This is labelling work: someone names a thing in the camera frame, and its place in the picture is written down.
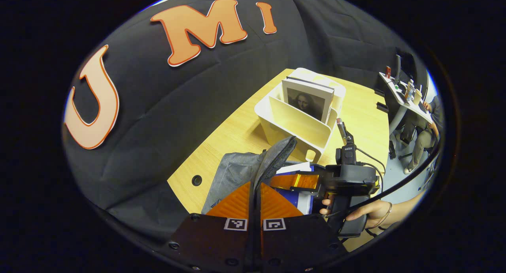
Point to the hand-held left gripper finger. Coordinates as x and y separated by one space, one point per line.
252 233
259 233

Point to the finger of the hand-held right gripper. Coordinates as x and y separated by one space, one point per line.
294 181

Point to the blue cover book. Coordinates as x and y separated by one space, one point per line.
304 200

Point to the cream bookshelf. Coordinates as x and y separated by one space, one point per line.
296 127

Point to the grey schoolbag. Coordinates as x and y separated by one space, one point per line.
237 174

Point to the white portrait cover book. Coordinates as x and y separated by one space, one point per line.
306 103

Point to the white background table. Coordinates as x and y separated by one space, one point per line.
397 97

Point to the dark monitor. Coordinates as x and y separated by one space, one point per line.
407 63

